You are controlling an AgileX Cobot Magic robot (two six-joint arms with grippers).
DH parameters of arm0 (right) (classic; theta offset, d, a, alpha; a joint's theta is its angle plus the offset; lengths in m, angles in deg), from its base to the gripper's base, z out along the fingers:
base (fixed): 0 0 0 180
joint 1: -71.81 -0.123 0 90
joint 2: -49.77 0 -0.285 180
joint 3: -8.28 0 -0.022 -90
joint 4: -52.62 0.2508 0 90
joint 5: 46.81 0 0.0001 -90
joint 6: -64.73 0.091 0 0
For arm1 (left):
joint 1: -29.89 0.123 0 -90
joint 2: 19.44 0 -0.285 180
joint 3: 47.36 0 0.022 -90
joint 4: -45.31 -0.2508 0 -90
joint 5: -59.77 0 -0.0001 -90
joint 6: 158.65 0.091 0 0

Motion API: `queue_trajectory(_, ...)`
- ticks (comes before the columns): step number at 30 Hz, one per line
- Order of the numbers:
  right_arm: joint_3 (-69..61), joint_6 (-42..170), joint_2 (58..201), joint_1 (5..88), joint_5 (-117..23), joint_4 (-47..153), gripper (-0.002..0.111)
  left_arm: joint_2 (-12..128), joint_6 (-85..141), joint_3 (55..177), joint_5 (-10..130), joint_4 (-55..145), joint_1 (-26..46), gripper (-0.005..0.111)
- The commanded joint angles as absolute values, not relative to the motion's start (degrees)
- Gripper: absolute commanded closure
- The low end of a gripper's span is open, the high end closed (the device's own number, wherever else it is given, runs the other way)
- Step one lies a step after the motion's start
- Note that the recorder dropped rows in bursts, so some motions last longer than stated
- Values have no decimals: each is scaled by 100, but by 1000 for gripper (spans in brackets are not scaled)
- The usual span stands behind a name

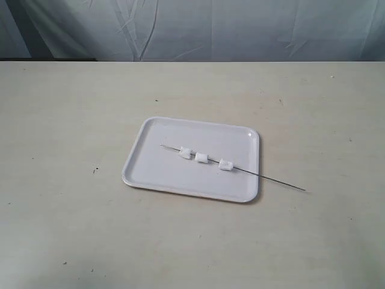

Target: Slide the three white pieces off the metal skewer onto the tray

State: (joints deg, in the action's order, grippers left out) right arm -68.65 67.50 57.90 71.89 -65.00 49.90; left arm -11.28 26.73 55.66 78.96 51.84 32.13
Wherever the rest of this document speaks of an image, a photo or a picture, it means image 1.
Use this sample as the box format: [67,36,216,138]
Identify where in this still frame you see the white marshmallow piece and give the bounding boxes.
[195,152,209,164]
[218,159,233,171]
[178,147,192,160]

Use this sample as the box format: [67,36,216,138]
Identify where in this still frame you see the thin metal skewer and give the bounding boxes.
[159,144,308,192]

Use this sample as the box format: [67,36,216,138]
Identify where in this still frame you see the white rectangular plastic tray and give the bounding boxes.
[122,117,260,203]

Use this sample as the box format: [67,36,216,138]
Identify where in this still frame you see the grey-blue backdrop cloth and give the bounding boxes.
[1,1,384,62]

